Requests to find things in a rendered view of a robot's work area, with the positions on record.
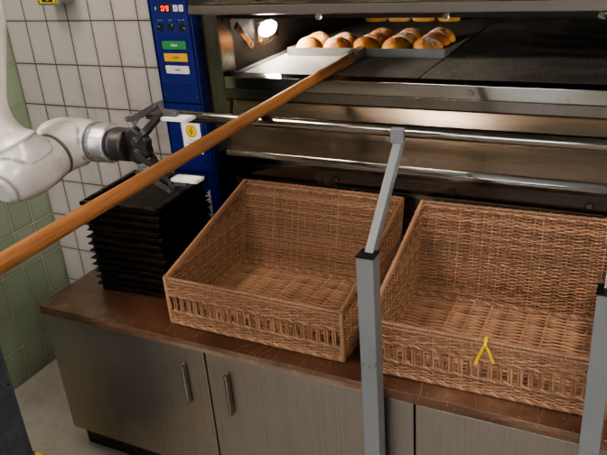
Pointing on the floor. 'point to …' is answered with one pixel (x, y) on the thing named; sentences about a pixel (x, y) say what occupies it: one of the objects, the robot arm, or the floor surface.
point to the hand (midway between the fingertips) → (191, 150)
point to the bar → (364, 259)
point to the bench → (259, 392)
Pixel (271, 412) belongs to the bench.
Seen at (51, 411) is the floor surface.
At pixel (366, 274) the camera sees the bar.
